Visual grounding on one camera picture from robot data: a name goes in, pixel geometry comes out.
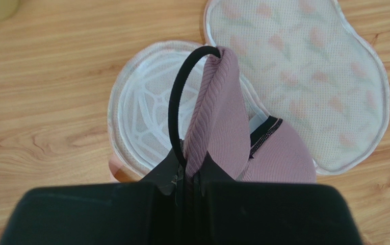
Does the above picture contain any pink ribbed bra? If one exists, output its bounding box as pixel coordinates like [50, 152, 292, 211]
[168, 46, 316, 183]

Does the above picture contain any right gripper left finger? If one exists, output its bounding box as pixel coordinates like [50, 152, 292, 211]
[0, 149, 184, 244]

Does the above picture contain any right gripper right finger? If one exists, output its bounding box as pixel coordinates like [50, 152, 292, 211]
[193, 155, 362, 244]

